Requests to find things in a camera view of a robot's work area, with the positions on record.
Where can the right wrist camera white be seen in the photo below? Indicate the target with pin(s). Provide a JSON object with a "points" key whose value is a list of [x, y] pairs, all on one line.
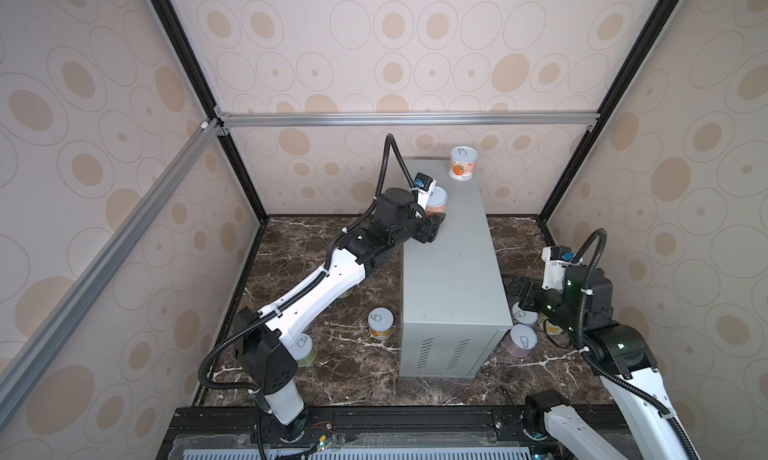
{"points": [[557, 259]]}

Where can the lime green labelled can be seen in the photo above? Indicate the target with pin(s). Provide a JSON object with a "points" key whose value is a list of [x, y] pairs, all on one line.
{"points": [[303, 350]]}

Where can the black corner frame post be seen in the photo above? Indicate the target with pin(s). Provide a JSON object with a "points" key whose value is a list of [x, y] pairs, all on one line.
{"points": [[648, 36], [188, 60]]}

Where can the purple pink labelled can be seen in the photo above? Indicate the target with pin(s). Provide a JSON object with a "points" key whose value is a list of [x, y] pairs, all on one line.
{"points": [[520, 341]]}

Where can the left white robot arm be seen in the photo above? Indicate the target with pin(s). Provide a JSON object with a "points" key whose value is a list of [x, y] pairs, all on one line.
{"points": [[264, 338]]}

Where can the black corner frame post left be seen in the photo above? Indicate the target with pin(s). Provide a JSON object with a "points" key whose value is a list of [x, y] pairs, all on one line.
{"points": [[188, 60]]}

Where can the silver aluminium bar left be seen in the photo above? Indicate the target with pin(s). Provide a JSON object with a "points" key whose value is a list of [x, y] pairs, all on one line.
{"points": [[39, 352]]}

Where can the grey metal cabinet box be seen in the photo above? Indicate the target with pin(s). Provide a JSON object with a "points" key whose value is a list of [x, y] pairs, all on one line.
{"points": [[454, 309]]}

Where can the silver aluminium crossbar back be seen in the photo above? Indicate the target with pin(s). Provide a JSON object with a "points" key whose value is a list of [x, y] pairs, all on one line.
{"points": [[410, 119]]}

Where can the white red labelled can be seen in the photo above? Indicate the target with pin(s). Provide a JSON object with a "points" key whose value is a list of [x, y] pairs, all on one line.
{"points": [[523, 317]]}

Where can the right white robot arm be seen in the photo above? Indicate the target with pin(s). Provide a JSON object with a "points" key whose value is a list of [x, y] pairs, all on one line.
{"points": [[577, 298]]}

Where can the orange tomato labelled can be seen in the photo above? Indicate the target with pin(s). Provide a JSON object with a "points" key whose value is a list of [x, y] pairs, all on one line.
{"points": [[462, 163]]}

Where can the yellow orange labelled can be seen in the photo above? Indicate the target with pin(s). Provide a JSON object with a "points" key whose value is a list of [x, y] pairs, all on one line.
{"points": [[380, 323]]}

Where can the pink orange labelled can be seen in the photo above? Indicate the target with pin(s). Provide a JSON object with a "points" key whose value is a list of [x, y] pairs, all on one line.
{"points": [[437, 202]]}

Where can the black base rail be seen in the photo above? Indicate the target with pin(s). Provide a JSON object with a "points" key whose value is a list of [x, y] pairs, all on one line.
{"points": [[394, 432]]}

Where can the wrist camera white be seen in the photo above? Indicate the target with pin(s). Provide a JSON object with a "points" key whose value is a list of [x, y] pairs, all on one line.
{"points": [[423, 187], [557, 259]]}

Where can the black corner frame post right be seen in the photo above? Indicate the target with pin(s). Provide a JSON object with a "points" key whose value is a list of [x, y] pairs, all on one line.
{"points": [[648, 36]]}

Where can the yellow labelled can right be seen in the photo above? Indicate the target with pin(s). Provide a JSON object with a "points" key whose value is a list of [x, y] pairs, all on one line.
{"points": [[549, 328]]}

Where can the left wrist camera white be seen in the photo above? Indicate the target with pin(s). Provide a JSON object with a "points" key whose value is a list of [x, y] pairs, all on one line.
{"points": [[423, 187]]}

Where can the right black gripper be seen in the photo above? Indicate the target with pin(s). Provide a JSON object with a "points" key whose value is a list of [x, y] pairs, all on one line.
{"points": [[534, 291]]}

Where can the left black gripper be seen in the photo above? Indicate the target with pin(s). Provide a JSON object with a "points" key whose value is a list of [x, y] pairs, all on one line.
{"points": [[426, 227]]}

